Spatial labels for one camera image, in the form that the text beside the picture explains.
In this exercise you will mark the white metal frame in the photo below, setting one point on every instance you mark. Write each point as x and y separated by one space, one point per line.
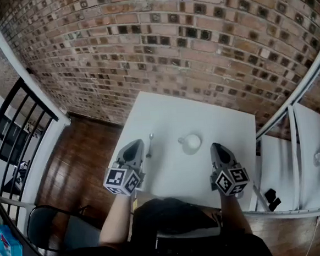
296 147

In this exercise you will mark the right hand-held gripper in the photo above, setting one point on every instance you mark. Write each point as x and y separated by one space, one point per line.
227 169

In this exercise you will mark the black office chair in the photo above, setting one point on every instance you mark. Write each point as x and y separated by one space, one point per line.
55 229

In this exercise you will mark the person's right forearm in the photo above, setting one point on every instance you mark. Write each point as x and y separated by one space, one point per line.
234 215

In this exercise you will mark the black metal railing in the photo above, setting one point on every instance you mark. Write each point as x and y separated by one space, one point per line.
11 136

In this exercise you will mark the white side table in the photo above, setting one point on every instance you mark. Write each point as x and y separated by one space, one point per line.
313 151

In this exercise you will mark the white cup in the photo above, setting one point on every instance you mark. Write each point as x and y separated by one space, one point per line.
191 143

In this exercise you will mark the person's left forearm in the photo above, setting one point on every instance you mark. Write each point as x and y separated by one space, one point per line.
115 222

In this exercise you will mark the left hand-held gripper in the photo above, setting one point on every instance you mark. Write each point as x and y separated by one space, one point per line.
130 165

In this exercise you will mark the person's black clothing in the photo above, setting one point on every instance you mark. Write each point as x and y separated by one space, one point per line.
168 234

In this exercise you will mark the blue box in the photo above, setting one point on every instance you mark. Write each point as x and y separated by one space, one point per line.
9 247

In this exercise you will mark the black small device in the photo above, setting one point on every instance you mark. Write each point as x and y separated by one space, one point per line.
272 198

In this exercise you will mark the silver metal spoon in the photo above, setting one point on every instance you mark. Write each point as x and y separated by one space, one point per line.
149 144

